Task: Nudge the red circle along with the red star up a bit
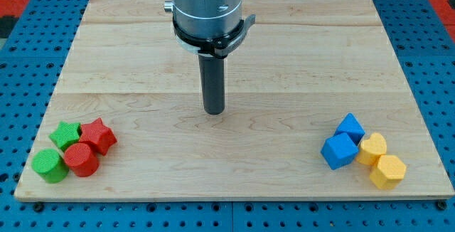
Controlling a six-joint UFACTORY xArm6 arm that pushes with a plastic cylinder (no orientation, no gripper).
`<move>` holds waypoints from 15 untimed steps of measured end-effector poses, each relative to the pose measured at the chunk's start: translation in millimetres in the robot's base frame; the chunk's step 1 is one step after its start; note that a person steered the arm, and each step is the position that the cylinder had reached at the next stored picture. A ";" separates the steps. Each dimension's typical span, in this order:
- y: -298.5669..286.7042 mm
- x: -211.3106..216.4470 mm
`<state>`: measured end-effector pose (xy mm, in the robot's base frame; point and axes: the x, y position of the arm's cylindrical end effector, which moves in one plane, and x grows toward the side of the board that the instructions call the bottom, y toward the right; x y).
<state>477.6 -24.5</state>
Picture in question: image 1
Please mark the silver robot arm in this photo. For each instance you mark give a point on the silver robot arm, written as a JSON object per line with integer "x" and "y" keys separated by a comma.
{"x": 210, "y": 28}

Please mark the red star block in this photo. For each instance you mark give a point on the red star block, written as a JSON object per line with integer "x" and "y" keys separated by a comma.
{"x": 98, "y": 136}

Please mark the green star block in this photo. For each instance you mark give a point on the green star block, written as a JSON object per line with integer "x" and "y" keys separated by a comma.
{"x": 65, "y": 135}

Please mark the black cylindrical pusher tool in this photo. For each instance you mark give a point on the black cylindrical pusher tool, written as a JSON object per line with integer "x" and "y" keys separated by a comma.
{"x": 212, "y": 79}

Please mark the wooden board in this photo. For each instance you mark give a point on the wooden board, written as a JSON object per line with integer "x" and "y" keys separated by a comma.
{"x": 302, "y": 68}

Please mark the blue cube block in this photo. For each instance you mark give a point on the blue cube block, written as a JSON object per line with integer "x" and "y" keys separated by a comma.
{"x": 339, "y": 151}

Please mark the blue diamond block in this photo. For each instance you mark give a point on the blue diamond block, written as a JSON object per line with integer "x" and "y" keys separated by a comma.
{"x": 351, "y": 126}

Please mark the yellow heart block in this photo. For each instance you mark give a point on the yellow heart block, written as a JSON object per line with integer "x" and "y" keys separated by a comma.
{"x": 370, "y": 149}

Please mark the red cylinder block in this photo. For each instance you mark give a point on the red cylinder block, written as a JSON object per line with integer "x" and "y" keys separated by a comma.
{"x": 80, "y": 158}

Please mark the yellow hexagon block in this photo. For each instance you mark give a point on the yellow hexagon block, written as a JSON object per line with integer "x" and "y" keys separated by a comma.
{"x": 387, "y": 172}

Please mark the green cylinder block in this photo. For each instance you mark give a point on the green cylinder block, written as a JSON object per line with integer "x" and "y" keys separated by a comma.
{"x": 50, "y": 166}

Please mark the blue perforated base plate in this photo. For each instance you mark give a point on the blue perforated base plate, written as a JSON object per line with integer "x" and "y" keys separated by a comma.
{"x": 31, "y": 61}

